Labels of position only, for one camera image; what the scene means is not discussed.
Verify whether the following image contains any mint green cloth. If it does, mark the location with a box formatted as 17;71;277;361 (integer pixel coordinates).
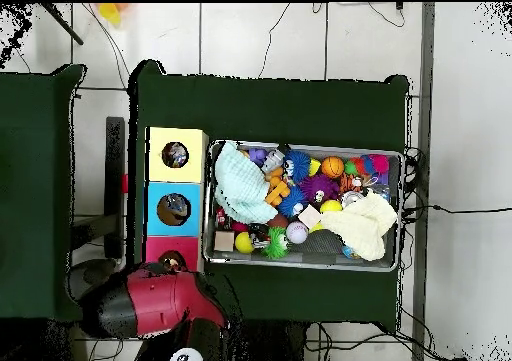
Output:
213;140;278;226

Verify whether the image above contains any clear plastic packet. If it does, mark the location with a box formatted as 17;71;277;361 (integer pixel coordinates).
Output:
163;196;191;223

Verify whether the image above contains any multicolour cartoon print cloth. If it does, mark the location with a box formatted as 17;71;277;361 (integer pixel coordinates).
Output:
163;143;189;168

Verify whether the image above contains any wooden box with three holes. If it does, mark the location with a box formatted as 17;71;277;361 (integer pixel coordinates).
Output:
142;126;209;274

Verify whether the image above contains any shallow clear mesh bin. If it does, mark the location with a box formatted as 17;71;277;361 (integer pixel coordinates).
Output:
202;140;404;274

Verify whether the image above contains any orange plastic toy brick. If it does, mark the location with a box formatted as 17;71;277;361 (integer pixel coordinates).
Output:
265;168;293;209

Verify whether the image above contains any yellow ball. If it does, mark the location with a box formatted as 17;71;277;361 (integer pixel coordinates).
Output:
234;232;256;255
319;199;343;215

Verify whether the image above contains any green spiky ball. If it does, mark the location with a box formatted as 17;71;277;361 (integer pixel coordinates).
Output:
263;227;290;262

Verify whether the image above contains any white toy baseball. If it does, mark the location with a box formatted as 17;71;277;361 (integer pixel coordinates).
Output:
286;220;309;245

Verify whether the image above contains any small wooden cube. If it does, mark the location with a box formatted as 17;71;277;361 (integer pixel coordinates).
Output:
214;230;237;253

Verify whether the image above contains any orange toy basketball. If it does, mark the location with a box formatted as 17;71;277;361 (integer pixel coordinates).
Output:
322;156;346;180

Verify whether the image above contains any cream yellow cloth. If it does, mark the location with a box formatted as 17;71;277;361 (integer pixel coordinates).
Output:
319;192;399;262

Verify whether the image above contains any pink spiky ball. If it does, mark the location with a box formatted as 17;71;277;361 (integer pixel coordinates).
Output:
367;154;392;177

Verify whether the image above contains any black chair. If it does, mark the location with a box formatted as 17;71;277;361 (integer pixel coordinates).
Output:
65;116;129;302

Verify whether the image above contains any grey metal beam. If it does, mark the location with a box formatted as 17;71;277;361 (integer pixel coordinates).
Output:
410;2;437;361

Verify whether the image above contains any green cloth side table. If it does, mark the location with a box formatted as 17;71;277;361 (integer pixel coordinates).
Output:
0;63;88;322

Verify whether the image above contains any yellow floor object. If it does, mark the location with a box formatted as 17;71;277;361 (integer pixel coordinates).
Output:
97;3;125;26

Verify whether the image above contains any black rod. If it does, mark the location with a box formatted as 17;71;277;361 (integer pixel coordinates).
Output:
39;3;85;46

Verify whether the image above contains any black cable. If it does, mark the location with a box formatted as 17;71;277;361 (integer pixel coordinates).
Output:
402;146;512;225
257;2;293;80

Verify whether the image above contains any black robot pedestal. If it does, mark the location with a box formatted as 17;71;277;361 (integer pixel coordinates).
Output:
227;319;315;361

